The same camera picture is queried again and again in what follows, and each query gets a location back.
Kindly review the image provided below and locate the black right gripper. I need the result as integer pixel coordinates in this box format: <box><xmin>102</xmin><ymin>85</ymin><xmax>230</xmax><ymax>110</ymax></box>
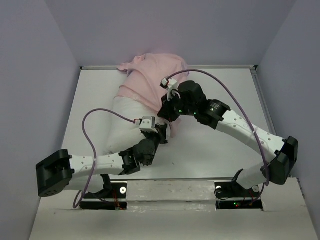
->
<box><xmin>156</xmin><ymin>91</ymin><xmax>196</xmax><ymax>124</ymax></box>

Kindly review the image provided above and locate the white pillow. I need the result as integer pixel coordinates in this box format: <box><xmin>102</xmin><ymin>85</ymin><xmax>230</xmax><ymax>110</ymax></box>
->
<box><xmin>103</xmin><ymin>96</ymin><xmax>173</xmax><ymax>155</ymax></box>

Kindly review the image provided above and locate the pink printed pillowcase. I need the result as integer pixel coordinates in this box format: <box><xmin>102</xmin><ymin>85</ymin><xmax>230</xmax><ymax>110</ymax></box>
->
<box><xmin>117</xmin><ymin>52</ymin><xmax>191</xmax><ymax>139</ymax></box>

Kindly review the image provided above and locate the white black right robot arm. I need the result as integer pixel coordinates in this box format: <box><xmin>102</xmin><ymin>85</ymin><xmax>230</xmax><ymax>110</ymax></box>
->
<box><xmin>158</xmin><ymin>78</ymin><xmax>298</xmax><ymax>196</ymax></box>

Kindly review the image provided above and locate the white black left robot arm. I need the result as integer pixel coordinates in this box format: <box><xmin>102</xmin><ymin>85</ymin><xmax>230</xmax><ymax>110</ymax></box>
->
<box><xmin>35</xmin><ymin>124</ymin><xmax>168</xmax><ymax>198</ymax></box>

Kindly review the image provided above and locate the white foam front board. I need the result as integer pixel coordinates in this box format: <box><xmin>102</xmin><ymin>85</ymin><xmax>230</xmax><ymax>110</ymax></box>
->
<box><xmin>30</xmin><ymin>179</ymin><xmax>317</xmax><ymax>240</ymax></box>

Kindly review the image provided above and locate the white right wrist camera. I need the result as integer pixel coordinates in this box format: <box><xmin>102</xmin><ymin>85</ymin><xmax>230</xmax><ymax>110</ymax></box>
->
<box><xmin>160</xmin><ymin>78</ymin><xmax>179</xmax><ymax>102</ymax></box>

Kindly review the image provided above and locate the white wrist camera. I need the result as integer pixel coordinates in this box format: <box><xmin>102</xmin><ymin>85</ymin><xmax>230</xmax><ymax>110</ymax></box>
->
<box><xmin>160</xmin><ymin>78</ymin><xmax>179</xmax><ymax>102</ymax></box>
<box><xmin>139</xmin><ymin>116</ymin><xmax>157</xmax><ymax>133</ymax></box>

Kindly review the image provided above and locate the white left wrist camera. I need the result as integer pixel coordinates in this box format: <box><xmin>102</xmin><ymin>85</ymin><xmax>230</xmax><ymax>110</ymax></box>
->
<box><xmin>139</xmin><ymin>116</ymin><xmax>157</xmax><ymax>133</ymax></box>

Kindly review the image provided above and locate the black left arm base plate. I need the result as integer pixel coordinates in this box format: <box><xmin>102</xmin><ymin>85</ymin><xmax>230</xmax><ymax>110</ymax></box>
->
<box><xmin>79</xmin><ymin>181</ymin><xmax>128</xmax><ymax>211</ymax></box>

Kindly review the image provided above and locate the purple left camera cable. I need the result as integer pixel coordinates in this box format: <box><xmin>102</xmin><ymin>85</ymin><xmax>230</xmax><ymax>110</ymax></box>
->
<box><xmin>72</xmin><ymin>107</ymin><xmax>141</xmax><ymax>210</ymax></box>

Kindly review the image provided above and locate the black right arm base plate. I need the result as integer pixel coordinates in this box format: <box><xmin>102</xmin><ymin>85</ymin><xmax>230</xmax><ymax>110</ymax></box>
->
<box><xmin>214</xmin><ymin>181</ymin><xmax>263</xmax><ymax>210</ymax></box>

